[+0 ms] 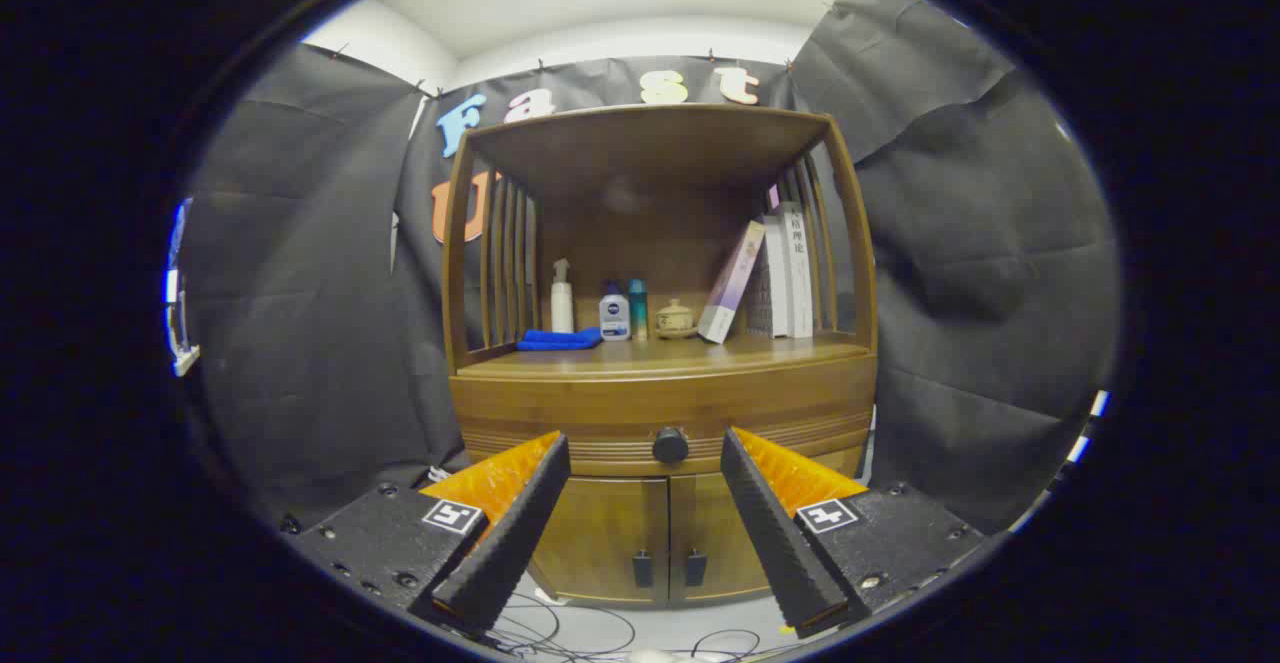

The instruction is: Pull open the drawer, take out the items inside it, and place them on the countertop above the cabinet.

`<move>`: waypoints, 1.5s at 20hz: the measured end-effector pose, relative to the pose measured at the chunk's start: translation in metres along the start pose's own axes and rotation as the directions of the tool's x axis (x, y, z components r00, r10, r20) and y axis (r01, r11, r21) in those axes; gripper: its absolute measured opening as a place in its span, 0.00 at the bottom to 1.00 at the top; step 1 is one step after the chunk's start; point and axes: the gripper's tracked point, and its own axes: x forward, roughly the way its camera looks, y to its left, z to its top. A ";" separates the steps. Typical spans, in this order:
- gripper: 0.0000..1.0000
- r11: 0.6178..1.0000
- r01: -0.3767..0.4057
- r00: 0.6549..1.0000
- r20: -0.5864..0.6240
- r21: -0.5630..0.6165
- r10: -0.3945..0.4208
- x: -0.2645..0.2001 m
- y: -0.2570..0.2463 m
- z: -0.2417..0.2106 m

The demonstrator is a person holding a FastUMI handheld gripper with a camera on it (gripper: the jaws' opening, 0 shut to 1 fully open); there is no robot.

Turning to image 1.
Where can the white lotion bottle blue cap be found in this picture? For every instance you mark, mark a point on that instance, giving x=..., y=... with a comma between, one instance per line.
x=614, y=318

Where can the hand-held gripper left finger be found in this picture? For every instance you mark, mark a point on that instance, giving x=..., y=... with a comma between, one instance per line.
x=520, y=523

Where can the wooden drawer with black knob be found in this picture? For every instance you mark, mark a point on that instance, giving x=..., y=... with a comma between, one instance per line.
x=600, y=413

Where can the white pump bottle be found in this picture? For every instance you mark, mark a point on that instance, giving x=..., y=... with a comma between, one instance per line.
x=562, y=308

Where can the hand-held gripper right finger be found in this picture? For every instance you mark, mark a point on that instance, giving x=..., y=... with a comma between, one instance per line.
x=770, y=533

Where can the beige lidded ceramic cup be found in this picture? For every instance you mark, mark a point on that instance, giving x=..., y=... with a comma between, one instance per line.
x=675, y=320

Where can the wooden cabinet door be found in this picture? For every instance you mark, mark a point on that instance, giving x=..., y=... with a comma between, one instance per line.
x=610, y=533
x=712, y=533

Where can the dark patterned cover book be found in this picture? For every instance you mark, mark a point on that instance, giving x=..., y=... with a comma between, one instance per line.
x=760, y=298

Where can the white book with black lettering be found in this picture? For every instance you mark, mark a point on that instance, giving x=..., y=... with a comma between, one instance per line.
x=800, y=273

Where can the folded blue cloth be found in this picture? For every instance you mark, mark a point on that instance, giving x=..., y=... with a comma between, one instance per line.
x=560, y=340

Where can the wooden countertop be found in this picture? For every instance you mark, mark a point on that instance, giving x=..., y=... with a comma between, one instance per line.
x=690, y=354

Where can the teal spray bottle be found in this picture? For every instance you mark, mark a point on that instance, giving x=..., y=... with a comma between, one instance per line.
x=638, y=311

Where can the pastel cover leaning book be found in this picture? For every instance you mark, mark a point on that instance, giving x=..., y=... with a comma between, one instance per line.
x=730, y=288

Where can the wooden cabinet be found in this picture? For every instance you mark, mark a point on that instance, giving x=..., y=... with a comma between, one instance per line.
x=640, y=153

